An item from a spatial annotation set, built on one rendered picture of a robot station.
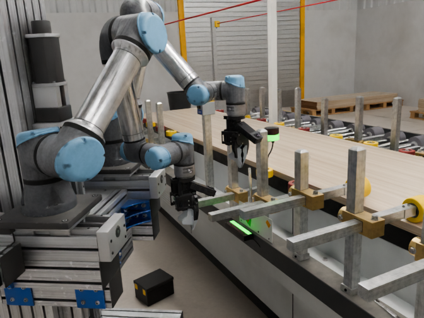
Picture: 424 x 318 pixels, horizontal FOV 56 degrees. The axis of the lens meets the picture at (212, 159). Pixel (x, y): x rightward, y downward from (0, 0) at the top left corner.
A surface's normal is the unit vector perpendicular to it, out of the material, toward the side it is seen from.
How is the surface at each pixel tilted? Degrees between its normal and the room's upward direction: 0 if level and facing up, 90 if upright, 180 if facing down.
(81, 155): 96
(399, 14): 90
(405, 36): 90
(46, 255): 90
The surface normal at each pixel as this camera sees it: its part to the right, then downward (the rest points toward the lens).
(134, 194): -0.14, 0.25
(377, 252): -0.90, 0.15
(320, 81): 0.38, 0.22
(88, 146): 0.76, 0.22
